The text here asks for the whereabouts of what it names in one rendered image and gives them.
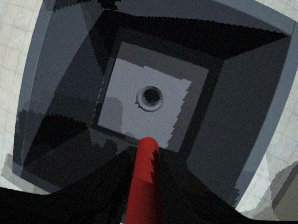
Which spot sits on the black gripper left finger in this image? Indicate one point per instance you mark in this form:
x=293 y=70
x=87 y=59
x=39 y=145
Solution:
x=98 y=198

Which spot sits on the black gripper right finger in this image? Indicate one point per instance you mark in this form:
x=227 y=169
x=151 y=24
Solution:
x=185 y=200

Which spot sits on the red peg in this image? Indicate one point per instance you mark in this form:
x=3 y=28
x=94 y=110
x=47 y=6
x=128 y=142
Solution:
x=144 y=204

